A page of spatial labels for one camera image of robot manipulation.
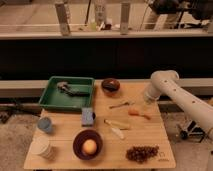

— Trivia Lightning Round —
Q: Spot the green plastic tray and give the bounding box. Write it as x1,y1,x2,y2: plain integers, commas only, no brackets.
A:
39,76,94,112

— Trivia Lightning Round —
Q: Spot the blue grey cup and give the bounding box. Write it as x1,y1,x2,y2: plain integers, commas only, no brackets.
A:
37,117,53,134

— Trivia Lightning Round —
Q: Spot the white plastic knife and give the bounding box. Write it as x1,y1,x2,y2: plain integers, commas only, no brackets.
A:
111,127,125,140

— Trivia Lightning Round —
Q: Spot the wooden spatula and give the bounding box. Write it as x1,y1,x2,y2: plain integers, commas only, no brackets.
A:
104,119,131,130

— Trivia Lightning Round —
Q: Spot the small red bowl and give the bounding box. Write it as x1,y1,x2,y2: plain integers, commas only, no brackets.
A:
101,78,120,96

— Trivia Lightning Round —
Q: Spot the orange ball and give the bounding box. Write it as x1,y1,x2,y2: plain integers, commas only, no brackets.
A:
82,139,97,155

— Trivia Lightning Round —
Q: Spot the dark brown bowl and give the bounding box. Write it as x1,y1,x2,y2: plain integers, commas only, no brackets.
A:
73,129,103,160

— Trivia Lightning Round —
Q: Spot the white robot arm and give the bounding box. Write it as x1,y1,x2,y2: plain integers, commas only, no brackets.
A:
143,70,213,140

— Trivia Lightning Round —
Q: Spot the bunch of dark grapes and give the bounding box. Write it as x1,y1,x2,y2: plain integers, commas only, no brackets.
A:
126,146,159,163

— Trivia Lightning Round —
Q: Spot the wooden folding table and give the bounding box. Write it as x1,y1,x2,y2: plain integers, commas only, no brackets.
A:
24,82,176,170

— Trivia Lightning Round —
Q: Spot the blue sponge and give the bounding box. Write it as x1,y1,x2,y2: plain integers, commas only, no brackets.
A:
81,108,96,127

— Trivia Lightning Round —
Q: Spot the white ribbed cup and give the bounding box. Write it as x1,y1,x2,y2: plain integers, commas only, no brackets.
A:
31,136,53,159

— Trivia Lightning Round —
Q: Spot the grey tool in tray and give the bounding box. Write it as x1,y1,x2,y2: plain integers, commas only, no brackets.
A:
57,82,89,97

